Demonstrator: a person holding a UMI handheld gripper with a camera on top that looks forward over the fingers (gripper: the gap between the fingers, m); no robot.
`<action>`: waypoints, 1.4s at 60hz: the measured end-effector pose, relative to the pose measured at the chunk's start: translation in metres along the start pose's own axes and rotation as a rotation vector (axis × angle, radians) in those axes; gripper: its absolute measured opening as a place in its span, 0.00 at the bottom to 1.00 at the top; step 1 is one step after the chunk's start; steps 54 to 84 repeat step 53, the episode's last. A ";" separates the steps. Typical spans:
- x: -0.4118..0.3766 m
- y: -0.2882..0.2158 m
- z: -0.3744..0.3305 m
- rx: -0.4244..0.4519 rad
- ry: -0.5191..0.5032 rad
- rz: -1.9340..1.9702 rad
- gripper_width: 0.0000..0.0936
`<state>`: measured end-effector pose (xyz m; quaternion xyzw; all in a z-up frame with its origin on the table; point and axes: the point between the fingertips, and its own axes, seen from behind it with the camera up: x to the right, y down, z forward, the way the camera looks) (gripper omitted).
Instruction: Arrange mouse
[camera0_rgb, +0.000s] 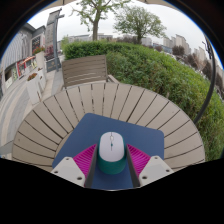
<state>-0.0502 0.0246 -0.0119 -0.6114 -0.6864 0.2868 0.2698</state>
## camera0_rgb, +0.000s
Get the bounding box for white planter with flowers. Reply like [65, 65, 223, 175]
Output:
[25, 68, 48, 106]

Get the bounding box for round-crowned tree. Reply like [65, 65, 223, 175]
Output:
[113, 4, 168, 44]

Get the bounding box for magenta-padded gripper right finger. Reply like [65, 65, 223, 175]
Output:
[124, 143, 174, 188]

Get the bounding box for distant high-rise buildings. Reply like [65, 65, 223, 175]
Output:
[163, 33, 209, 64]

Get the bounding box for white and teal computer mouse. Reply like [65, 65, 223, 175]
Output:
[96, 131, 128, 175]

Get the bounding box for grey storefront building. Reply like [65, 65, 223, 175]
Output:
[0, 23, 48, 98]

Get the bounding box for dark blue mouse pad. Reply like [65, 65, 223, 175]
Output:
[51, 112, 165, 191]

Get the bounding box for tall thick-trunked tree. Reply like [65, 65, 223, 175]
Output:
[71, 0, 131, 42]

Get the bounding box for grey sign pillar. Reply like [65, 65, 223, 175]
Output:
[44, 8, 66, 73]

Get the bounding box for slatted wooden chair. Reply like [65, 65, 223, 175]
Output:
[61, 54, 119, 90]

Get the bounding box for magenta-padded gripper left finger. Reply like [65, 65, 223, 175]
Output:
[50, 143, 99, 188]

